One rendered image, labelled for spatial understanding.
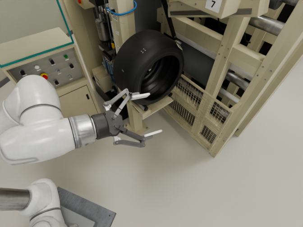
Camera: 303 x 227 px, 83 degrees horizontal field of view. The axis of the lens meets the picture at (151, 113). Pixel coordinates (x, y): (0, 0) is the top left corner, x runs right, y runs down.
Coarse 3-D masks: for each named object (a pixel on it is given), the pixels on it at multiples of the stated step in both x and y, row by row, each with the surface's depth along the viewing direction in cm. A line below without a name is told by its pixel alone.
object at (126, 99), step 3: (129, 93) 57; (126, 96) 56; (129, 96) 57; (126, 99) 56; (123, 102) 55; (126, 102) 56; (120, 105) 54; (123, 105) 55; (120, 108) 54; (117, 111) 53; (120, 111) 53; (114, 114) 52; (117, 114) 53; (114, 117) 52
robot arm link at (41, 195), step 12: (36, 180) 104; (48, 180) 107; (0, 192) 79; (12, 192) 84; (24, 192) 89; (36, 192) 93; (48, 192) 99; (0, 204) 78; (12, 204) 82; (24, 204) 88; (36, 204) 91; (48, 204) 96
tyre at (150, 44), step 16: (144, 32) 118; (160, 32) 125; (128, 48) 115; (160, 48) 111; (176, 48) 120; (128, 64) 113; (144, 64) 110; (160, 64) 159; (176, 64) 148; (128, 80) 115; (144, 80) 160; (160, 80) 161; (176, 80) 144; (160, 96) 146
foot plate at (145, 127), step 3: (126, 123) 246; (129, 123) 245; (144, 123) 245; (126, 126) 242; (129, 126) 243; (144, 126) 243; (147, 126) 243; (129, 129) 239; (132, 129) 239; (141, 129) 239; (144, 129) 239; (147, 129) 239; (135, 132) 236; (138, 132) 236; (141, 132) 236
